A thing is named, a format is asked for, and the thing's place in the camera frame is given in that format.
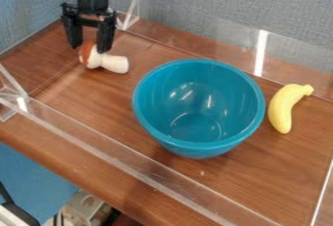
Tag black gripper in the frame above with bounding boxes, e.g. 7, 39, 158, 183
62, 0, 116, 54

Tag white brown-capped toy mushroom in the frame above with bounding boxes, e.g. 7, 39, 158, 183
79, 41, 128, 74

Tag blue plastic bowl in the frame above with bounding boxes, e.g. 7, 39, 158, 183
131, 58, 265, 159

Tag clear acrylic front barrier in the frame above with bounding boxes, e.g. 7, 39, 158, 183
0, 97, 281, 226

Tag clear acrylic barrier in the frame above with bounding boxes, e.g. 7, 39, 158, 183
0, 97, 281, 226
124, 0, 333, 101

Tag clear acrylic back barrier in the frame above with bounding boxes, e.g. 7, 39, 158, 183
124, 0, 333, 101

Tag yellow toy banana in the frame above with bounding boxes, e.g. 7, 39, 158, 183
268, 84, 313, 133

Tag white grey object under table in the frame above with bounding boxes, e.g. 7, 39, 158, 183
52, 190, 112, 226

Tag clear acrylic triangular bracket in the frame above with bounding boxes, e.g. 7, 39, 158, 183
116, 0, 141, 31

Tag clear acrylic left bracket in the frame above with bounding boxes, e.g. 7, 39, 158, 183
0, 63, 30, 122

